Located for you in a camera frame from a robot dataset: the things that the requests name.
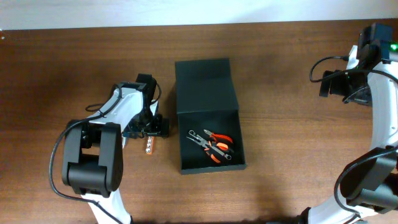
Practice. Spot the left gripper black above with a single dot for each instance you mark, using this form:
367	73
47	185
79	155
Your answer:
158	127

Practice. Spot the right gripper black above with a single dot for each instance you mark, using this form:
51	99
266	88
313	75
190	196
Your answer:
335	88

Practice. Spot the orange socket bit rail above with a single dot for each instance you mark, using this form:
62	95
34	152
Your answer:
149	145

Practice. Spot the dark green box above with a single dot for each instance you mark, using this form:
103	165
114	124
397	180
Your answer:
206	101

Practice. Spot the black orange needle-nose pliers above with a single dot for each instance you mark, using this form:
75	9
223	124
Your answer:
218	147

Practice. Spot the small red cutting pliers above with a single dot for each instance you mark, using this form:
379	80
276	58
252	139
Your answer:
219	137

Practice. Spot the silver ring wrench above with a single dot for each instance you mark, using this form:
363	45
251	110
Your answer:
213	149

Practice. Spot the yellow black screwdriver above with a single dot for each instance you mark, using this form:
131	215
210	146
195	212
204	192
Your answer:
124	141

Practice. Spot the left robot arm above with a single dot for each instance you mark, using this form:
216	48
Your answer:
93	148

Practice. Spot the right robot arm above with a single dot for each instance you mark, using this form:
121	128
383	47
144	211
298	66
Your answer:
367	186

